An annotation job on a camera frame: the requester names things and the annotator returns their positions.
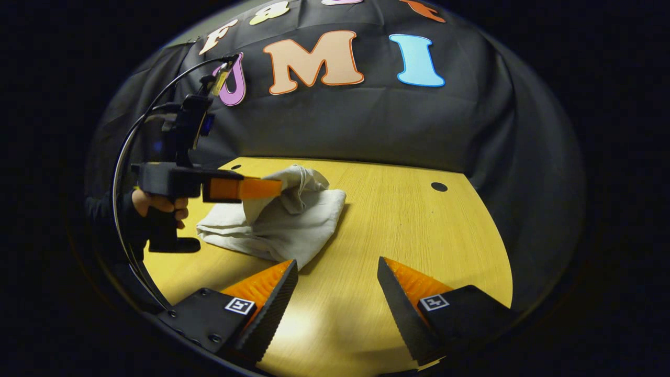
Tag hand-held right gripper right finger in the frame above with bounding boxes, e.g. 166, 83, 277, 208
377, 257, 520, 367

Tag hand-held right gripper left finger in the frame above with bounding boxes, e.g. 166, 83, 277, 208
157, 259, 299, 368

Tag cream white jeans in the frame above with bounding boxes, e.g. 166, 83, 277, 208
196, 164, 348, 271

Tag black backdrop cloth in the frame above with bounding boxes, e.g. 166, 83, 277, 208
84, 0, 587, 315

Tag black cable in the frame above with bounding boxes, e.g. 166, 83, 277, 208
112, 54, 237, 311

